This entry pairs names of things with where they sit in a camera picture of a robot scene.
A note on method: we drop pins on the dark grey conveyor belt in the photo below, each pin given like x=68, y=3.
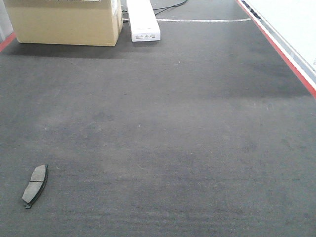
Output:
x=205, y=133

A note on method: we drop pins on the brown cardboard box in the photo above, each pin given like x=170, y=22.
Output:
x=70, y=22

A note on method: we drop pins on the brake pad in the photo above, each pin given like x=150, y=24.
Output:
x=35, y=186

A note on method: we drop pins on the long white carton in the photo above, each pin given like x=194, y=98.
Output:
x=143, y=23

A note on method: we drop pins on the red conveyor side rail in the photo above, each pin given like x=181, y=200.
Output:
x=289, y=55

